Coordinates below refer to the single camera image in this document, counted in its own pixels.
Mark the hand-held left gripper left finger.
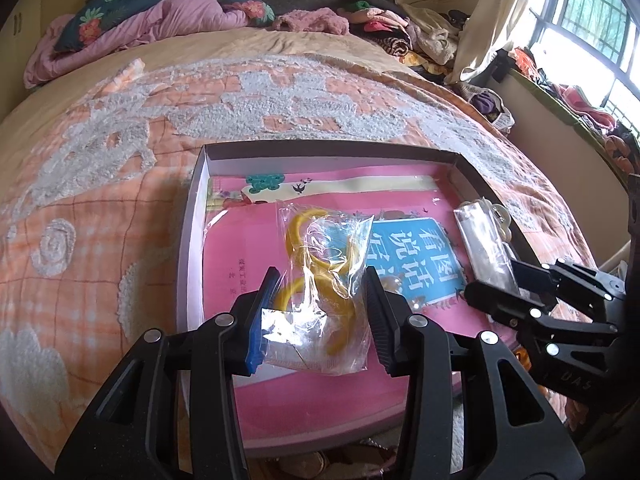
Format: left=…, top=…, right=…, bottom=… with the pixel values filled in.
left=55, top=266, right=282, bottom=480

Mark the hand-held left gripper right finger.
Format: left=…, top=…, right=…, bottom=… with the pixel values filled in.
left=364, top=265, right=584, bottom=480

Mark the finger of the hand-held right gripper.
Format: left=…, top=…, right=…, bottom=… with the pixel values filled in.
left=512, top=259, right=627, bottom=309
left=465, top=280, right=619, bottom=357

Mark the clear pack of white beads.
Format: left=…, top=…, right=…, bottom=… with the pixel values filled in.
left=454, top=199, right=524, bottom=294

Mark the clear bag of yellow hoops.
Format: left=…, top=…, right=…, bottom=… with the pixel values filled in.
left=260, top=200, right=377, bottom=377

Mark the shallow grey cardboard box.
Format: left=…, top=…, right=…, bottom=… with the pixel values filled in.
left=175, top=139, right=547, bottom=462

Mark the pink book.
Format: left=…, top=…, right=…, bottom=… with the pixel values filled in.
left=202, top=174, right=473, bottom=413

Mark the woven bag of clothes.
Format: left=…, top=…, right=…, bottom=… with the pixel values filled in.
left=456, top=81, right=517, bottom=134

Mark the clutter of clothes on windowsill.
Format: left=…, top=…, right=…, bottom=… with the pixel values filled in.
left=509, top=46, right=640, bottom=182

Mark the orange cloud pattern blanket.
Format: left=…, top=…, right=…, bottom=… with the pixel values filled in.
left=0, top=54, right=603, bottom=472

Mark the window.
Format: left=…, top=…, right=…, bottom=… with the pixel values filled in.
left=520, top=0, right=640, bottom=127

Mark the cream curtain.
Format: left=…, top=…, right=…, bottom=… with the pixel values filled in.
left=444, top=0, right=562, bottom=87

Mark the tan bed sheet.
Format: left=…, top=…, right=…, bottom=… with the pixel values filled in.
left=0, top=25, right=453, bottom=128

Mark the pile of clothes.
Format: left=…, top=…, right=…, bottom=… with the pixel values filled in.
left=336, top=0, right=472, bottom=84

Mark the pink fuzzy garment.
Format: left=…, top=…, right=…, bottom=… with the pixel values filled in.
left=272, top=6, right=352, bottom=37

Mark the small dark floral pillow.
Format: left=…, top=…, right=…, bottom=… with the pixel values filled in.
left=221, top=0, right=277, bottom=29

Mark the pink quilt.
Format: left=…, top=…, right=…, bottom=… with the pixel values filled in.
left=22, top=0, right=252, bottom=89

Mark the large dark floral pillow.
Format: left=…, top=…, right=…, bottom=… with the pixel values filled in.
left=51, top=0, right=167, bottom=54

